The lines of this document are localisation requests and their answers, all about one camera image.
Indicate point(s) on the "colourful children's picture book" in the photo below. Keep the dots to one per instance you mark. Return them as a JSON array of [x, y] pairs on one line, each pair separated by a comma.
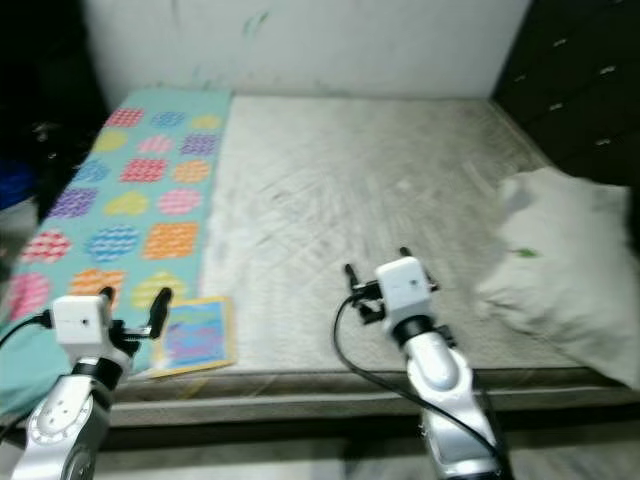
[[200, 335]]

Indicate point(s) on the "black bulky bag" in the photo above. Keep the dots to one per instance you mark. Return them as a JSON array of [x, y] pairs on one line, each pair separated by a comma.
[[60, 170]]

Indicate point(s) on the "blue plastic container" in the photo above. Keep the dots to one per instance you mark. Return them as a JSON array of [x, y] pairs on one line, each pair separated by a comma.
[[18, 188]]

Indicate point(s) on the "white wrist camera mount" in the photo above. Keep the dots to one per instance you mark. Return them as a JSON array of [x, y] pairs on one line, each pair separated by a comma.
[[405, 288], [82, 322]]

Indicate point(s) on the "black tufted headboard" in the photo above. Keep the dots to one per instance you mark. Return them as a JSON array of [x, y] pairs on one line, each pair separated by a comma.
[[575, 80]]

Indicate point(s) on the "teal blanket with colourful shapes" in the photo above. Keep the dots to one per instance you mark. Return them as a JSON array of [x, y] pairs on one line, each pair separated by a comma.
[[130, 210]]

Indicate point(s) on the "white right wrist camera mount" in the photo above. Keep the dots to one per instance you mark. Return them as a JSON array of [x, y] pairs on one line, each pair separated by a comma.
[[405, 288]]

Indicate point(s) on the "grey bed frame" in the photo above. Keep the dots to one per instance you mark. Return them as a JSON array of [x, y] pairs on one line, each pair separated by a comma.
[[280, 405]]

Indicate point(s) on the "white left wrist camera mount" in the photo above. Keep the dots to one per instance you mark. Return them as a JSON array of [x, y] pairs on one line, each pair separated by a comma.
[[82, 322]]

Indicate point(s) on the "white pillow with small print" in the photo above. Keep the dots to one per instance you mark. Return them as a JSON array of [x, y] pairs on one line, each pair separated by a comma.
[[570, 270]]

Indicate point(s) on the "beige quilted mattress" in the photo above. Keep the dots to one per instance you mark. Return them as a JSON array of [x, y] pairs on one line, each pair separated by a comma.
[[360, 220]]

